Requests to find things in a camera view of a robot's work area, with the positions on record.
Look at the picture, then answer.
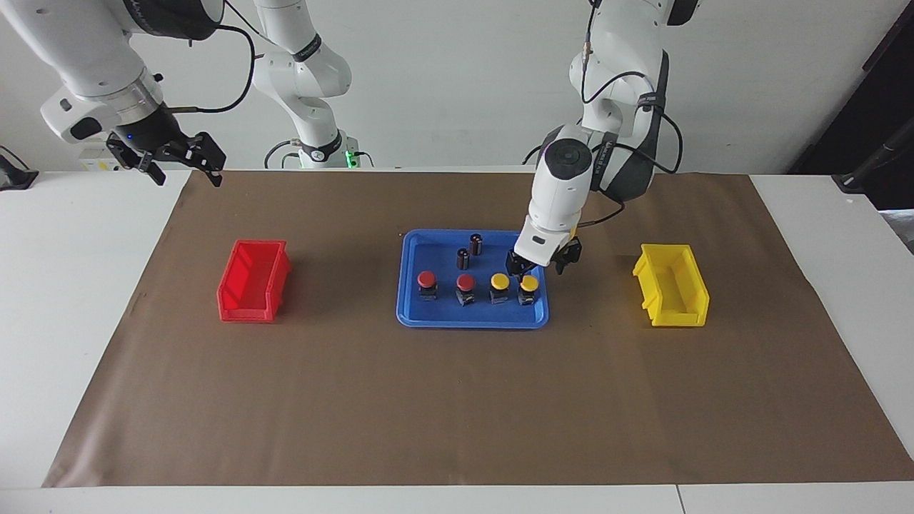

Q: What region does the blue plastic tray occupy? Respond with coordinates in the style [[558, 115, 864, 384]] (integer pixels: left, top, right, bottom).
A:
[[396, 229, 550, 329]]

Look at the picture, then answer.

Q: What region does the red plastic bin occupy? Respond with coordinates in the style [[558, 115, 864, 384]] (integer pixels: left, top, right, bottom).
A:
[[217, 239, 293, 323]]

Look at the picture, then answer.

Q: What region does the yellow plastic bin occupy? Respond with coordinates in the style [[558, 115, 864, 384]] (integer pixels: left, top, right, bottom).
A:
[[632, 243, 710, 328]]

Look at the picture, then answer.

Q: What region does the black device at table edge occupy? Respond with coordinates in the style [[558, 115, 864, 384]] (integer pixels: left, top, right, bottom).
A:
[[0, 146, 39, 191]]

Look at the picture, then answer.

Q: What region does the brown paper table mat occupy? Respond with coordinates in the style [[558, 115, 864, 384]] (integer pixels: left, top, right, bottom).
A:
[[43, 169, 914, 488]]

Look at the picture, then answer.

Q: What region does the black stand pole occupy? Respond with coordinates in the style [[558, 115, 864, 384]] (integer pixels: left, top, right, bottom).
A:
[[832, 118, 914, 193]]

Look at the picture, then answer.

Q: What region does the dark background panel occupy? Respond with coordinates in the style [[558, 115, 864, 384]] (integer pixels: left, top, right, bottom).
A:
[[788, 0, 914, 211]]

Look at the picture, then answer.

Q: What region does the white wall power strip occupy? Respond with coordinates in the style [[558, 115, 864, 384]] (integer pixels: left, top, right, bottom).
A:
[[79, 146, 121, 172]]

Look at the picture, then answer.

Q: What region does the black right base cable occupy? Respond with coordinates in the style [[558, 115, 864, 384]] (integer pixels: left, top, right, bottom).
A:
[[264, 140, 302, 170]]

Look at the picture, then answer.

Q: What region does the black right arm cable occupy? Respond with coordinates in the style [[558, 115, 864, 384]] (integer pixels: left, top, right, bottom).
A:
[[168, 24, 257, 114]]

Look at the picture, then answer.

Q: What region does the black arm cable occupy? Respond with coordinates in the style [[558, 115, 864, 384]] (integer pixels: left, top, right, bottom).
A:
[[168, 24, 257, 114], [575, 0, 684, 229]]

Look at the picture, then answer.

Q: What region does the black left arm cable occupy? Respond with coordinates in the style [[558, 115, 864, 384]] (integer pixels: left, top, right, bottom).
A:
[[575, 0, 684, 229]]

